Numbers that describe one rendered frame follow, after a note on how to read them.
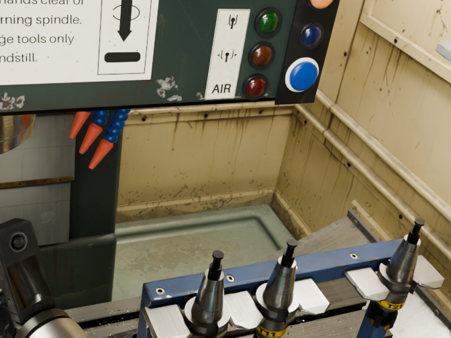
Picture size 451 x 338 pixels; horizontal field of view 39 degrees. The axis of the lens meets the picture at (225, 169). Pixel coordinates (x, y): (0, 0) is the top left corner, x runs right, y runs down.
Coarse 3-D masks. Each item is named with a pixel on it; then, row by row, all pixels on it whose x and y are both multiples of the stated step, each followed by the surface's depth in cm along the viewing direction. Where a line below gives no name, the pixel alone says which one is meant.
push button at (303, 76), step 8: (304, 64) 61; (312, 64) 61; (296, 72) 61; (304, 72) 61; (312, 72) 62; (296, 80) 61; (304, 80) 62; (312, 80) 62; (296, 88) 62; (304, 88) 62
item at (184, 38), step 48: (192, 0) 53; (240, 0) 55; (288, 0) 57; (192, 48) 56; (0, 96) 51; (48, 96) 53; (96, 96) 55; (144, 96) 57; (192, 96) 59; (240, 96) 61
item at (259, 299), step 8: (256, 296) 92; (296, 296) 93; (256, 304) 92; (264, 304) 91; (296, 304) 92; (264, 312) 91; (272, 312) 90; (280, 312) 91; (288, 312) 91; (296, 312) 93; (272, 320) 91; (280, 320) 92; (288, 320) 92
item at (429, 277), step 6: (420, 258) 107; (420, 264) 106; (426, 264) 106; (420, 270) 104; (426, 270) 105; (432, 270) 105; (420, 276) 103; (426, 276) 103; (432, 276) 104; (438, 276) 104; (420, 282) 102; (426, 282) 102; (432, 282) 102; (438, 282) 103; (432, 288) 102; (438, 288) 102
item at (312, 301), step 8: (296, 280) 98; (304, 280) 98; (312, 280) 98; (296, 288) 96; (304, 288) 96; (312, 288) 97; (304, 296) 95; (312, 296) 95; (320, 296) 95; (304, 304) 93; (312, 304) 94; (320, 304) 94; (328, 304) 94; (304, 312) 93; (312, 312) 93; (320, 312) 93
